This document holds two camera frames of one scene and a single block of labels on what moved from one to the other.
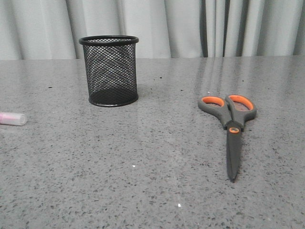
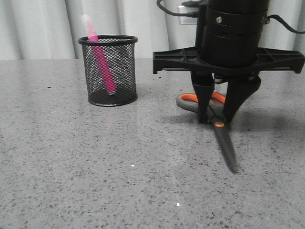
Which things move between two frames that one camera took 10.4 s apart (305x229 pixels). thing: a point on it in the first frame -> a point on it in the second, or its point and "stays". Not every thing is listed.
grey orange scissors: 234,111 -> 189,101
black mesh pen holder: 110,63 stays
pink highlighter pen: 13,119 -> 108,74
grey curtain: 51,29 stays
